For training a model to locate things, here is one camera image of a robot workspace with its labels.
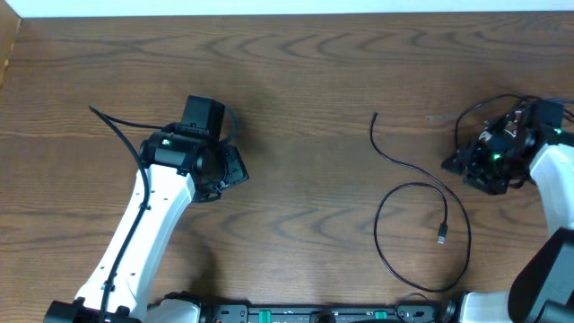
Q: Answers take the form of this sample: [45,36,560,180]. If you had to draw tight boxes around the black USB cable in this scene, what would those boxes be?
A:
[369,111,473,293]

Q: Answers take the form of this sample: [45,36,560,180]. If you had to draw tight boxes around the cardboard piece at edge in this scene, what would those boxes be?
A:
[0,0,22,83]

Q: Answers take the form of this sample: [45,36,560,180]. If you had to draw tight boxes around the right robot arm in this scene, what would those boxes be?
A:
[441,97,573,322]

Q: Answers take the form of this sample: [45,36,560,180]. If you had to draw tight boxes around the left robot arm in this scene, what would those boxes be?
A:
[44,96,248,322]

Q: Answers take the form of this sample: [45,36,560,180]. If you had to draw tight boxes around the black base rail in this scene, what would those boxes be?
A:
[147,291,454,323]

